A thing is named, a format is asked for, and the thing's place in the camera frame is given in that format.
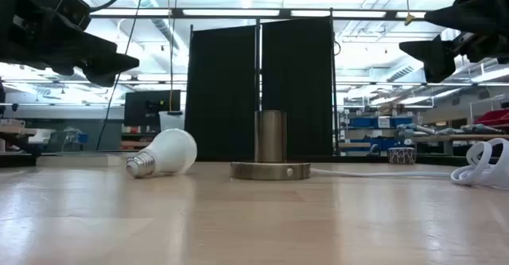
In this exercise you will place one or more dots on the red storage bin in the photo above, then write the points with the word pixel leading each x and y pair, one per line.
pixel 493 118

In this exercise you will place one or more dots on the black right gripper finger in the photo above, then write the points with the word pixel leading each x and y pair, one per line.
pixel 477 16
pixel 437 60

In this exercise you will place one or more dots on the white light bulb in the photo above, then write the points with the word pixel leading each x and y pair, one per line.
pixel 171 149

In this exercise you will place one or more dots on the brushed metal lamp base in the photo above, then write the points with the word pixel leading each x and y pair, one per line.
pixel 270 137

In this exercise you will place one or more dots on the black monitor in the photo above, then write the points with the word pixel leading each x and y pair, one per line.
pixel 147 107

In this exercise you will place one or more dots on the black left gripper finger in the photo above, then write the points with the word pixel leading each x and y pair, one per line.
pixel 103 78
pixel 99 54

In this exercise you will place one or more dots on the blue storage bins shelf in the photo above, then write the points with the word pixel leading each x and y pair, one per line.
pixel 360 122

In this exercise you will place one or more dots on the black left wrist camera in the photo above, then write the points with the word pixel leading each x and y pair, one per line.
pixel 75 12

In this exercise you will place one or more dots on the wooden workbench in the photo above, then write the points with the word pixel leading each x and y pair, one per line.
pixel 457 137

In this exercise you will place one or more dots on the clear plastic bin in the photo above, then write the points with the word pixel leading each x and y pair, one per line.
pixel 171 119

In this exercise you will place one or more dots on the black partition screen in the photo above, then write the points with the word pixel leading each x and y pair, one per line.
pixel 222 98

